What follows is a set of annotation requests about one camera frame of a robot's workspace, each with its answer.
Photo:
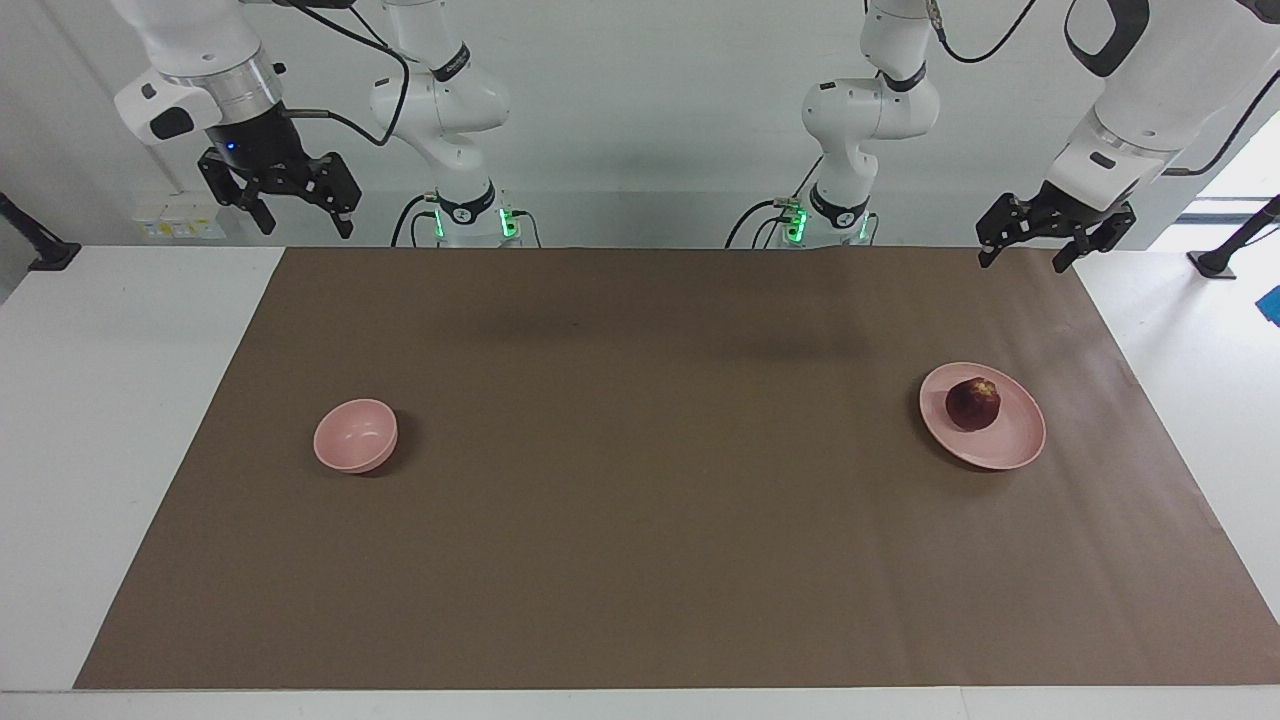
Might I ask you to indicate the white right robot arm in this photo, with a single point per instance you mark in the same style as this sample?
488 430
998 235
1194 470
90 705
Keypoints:
200 40

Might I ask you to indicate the pink bowl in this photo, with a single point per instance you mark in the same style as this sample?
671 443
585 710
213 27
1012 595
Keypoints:
352 438

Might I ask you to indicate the dark red apple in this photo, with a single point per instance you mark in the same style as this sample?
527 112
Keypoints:
972 406

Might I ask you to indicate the blue object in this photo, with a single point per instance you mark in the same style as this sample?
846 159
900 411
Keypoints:
1272 305

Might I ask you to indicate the white wall socket strip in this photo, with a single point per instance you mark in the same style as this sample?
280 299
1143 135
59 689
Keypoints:
180 220

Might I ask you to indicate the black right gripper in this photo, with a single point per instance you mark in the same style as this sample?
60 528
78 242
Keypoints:
255 145

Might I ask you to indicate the brown table mat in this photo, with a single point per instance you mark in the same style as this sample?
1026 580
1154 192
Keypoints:
650 480

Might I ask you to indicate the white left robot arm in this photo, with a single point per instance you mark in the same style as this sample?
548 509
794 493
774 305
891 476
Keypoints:
1170 70

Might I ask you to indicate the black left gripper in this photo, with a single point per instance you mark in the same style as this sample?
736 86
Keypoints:
1075 210

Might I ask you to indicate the pink plate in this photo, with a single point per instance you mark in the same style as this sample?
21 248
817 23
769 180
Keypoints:
1015 440

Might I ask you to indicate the black clamp stand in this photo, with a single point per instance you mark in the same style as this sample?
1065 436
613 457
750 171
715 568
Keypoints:
1215 265
50 257

